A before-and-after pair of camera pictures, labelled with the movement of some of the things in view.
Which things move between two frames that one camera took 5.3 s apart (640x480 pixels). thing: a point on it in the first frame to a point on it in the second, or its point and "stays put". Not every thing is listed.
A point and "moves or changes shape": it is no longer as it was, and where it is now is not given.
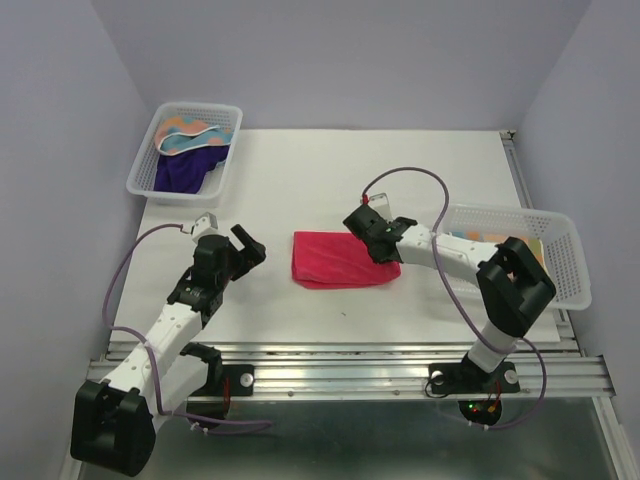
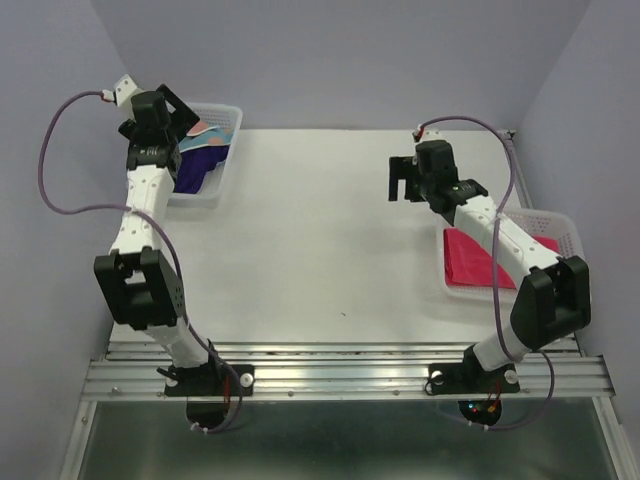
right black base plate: [469, 378] stays put
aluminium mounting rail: [395, 369] stays put
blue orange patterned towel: [183, 133] stays put
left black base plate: [241, 383] stays put
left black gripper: [253, 250] to [181, 116]
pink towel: [330, 260] moves or changes shape
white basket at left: [141, 179] stays put
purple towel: [185, 172] stays put
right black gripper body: [373, 256] to [426, 187]
